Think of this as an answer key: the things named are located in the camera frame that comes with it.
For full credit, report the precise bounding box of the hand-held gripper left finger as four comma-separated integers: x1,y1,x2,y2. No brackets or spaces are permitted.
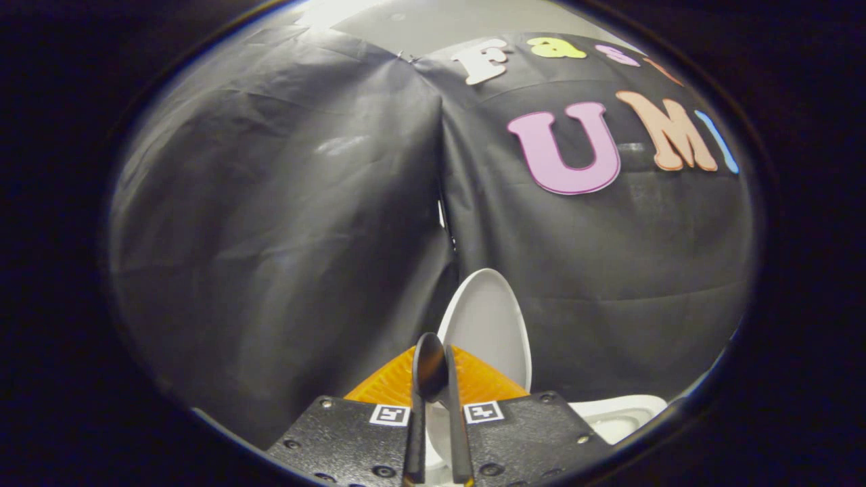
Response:
267,333,435,487

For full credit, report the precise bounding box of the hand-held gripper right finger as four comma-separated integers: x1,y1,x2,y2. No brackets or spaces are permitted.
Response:
433,342,613,487

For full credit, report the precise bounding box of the white toilet lid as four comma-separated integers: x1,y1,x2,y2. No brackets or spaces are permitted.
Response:
426,269,533,467

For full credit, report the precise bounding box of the black backdrop cloth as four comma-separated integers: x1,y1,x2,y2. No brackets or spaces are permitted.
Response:
413,32,755,403
108,10,457,450

